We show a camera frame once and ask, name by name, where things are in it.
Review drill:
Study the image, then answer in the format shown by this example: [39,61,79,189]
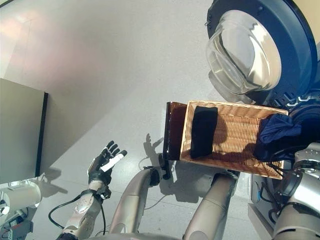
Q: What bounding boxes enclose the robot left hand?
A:
[87,140,128,185]

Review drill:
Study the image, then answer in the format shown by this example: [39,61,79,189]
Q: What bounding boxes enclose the black garment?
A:
[190,106,219,159]

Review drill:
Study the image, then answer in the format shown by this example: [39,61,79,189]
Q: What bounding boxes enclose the navy blue garment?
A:
[254,113,309,163]

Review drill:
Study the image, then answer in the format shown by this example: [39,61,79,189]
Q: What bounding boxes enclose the round washing machine door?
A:
[205,0,320,105]

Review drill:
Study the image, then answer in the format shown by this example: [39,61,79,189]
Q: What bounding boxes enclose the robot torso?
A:
[82,232,183,240]

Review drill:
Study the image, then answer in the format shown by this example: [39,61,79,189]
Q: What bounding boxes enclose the white rounded object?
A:
[0,179,42,216]

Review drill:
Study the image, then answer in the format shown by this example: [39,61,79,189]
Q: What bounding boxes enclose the glossy dark brown stool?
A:
[162,101,189,162]

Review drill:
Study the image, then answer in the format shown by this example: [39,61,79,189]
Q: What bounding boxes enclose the blue-edged grey panel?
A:
[0,77,49,185]

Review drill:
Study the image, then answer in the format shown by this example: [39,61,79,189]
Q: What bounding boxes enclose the robot right leg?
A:
[183,171,239,240]

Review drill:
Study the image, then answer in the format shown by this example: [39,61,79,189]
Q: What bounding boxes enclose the woven wicker laundry basket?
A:
[179,100,290,180]

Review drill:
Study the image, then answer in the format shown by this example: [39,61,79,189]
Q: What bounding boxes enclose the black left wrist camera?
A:
[98,187,112,200]

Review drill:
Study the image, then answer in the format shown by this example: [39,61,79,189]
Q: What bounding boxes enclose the white floor cable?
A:
[138,155,166,211]

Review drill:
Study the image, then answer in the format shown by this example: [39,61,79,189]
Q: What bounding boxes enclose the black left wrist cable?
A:
[48,193,107,237]

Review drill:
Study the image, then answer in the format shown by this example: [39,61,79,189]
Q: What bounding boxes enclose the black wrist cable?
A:
[48,193,107,237]
[259,162,287,225]

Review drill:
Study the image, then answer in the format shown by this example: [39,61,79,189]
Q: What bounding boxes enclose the grey equipment with wires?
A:
[0,207,34,240]

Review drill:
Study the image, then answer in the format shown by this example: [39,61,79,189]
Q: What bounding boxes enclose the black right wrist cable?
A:
[259,162,287,225]

